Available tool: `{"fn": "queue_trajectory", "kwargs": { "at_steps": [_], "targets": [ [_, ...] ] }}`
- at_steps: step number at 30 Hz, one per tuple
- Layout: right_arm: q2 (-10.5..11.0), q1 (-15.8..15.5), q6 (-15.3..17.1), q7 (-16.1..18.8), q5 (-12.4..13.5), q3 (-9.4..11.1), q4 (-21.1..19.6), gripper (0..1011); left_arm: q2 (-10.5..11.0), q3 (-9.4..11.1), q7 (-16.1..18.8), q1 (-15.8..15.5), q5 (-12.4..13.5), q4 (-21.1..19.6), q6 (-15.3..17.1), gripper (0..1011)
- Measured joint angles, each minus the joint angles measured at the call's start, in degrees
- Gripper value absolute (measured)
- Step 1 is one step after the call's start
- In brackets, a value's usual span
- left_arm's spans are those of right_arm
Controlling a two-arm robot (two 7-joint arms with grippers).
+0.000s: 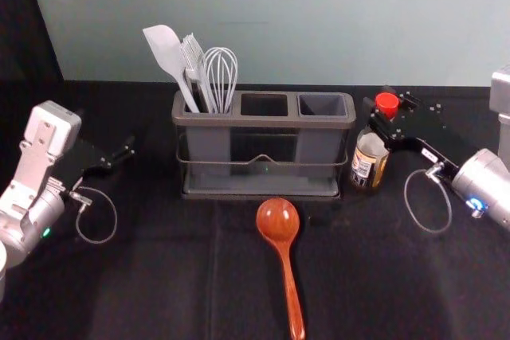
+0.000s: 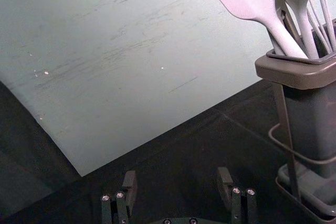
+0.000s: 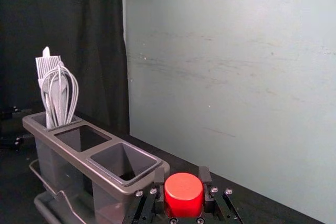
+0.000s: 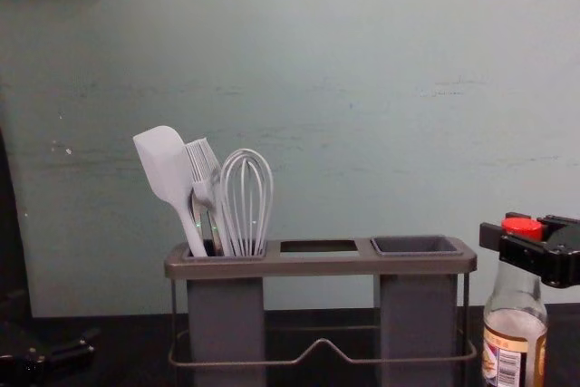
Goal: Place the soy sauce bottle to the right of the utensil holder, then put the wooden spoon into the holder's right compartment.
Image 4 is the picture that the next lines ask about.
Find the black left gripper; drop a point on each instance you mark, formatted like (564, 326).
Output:
(18, 341)

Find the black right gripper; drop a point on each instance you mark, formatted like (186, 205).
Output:
(572, 264)

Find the glass bottle with red cap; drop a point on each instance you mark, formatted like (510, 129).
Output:
(514, 305)

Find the black table cloth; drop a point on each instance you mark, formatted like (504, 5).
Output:
(122, 351)

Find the grey plastic utensil cup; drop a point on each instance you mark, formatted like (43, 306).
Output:
(417, 314)
(226, 314)

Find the pale grey silicone spatula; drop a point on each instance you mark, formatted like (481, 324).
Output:
(159, 160)

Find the pale grey silicone brush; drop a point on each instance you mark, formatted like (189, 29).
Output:
(200, 165)

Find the grey metal utensil rack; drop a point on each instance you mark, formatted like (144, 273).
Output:
(317, 264)

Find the pale grey silicone whisk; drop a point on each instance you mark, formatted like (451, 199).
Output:
(247, 196)

